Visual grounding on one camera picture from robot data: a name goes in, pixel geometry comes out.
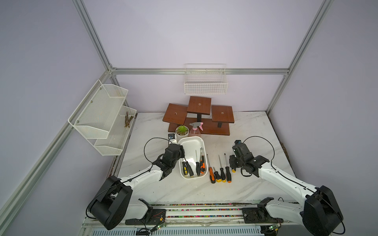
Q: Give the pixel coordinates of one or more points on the pink spray bottle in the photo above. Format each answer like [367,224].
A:
[196,129]

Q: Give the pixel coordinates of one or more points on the white mesh upper shelf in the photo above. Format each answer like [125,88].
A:
[96,116]

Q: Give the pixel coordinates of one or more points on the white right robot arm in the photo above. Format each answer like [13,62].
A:
[316,208]

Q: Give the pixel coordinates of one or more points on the white wire wall basket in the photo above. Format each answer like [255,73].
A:
[205,79]

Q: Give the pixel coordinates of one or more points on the white storage box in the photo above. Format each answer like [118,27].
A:
[191,144]

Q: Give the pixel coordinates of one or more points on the black handled flat screwdriver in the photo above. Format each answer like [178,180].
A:
[188,168]

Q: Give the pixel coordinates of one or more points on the black yellow stubby screwdriver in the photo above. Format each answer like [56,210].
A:
[217,176]

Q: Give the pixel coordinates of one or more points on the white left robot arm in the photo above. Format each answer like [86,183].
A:
[111,203]

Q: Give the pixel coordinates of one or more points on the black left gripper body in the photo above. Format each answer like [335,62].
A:
[181,154]

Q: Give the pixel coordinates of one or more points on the white mesh lower shelf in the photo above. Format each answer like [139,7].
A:
[118,135]

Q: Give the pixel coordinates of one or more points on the white mesh shelf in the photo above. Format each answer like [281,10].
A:
[118,135]
[96,116]

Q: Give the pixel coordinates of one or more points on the potted green succulent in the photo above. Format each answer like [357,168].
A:
[182,131]

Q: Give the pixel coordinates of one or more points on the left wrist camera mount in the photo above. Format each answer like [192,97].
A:
[172,138]

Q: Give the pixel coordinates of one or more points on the brown twigs on shelf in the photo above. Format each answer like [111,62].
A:
[128,120]

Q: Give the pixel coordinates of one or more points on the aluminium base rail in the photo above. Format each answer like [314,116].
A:
[196,220]

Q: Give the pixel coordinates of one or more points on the aluminium frame post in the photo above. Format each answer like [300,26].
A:
[314,26]

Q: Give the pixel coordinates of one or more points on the brown wooden tiered stand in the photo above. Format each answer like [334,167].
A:
[215,119]

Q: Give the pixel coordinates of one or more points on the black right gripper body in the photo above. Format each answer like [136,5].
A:
[235,162]

